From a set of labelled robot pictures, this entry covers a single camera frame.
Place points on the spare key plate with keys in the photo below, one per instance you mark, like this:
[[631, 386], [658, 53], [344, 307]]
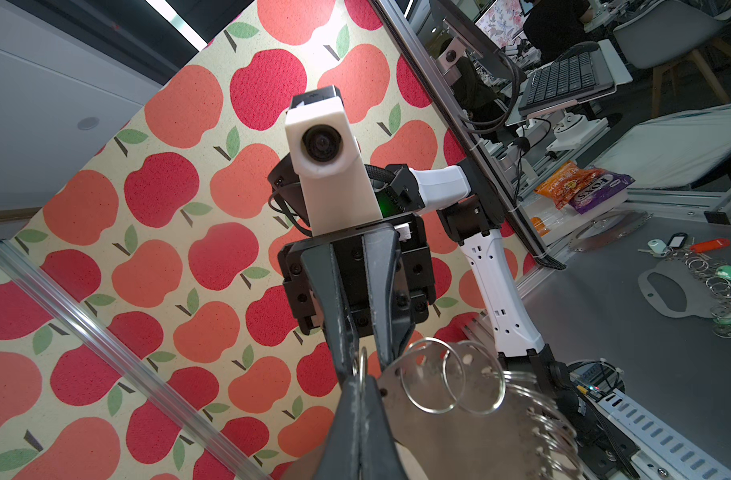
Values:
[[704, 281]]

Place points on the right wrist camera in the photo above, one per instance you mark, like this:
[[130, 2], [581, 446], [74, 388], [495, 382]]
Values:
[[323, 179]]

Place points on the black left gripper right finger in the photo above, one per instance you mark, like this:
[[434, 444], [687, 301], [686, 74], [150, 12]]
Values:
[[379, 459]]

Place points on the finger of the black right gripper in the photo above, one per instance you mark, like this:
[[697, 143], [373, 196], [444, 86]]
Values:
[[390, 315], [324, 279]]

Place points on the metal key organizer plate with rings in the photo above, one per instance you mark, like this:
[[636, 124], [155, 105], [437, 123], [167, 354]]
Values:
[[456, 414]]

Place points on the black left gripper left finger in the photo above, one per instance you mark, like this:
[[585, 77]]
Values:
[[343, 443]]

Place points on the black keyboard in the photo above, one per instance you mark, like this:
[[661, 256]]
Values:
[[574, 78]]

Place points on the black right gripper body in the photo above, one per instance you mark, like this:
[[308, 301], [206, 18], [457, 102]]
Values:
[[415, 277]]

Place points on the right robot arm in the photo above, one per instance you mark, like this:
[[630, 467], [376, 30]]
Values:
[[472, 216]]

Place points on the computer monitor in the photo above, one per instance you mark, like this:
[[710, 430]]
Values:
[[467, 37]]

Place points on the snack packets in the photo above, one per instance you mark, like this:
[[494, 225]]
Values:
[[582, 189]]

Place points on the perforated cable tray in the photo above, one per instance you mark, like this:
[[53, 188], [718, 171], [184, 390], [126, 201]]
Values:
[[663, 452]]

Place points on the grey office chair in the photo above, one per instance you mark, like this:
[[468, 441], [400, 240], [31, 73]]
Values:
[[668, 33]]

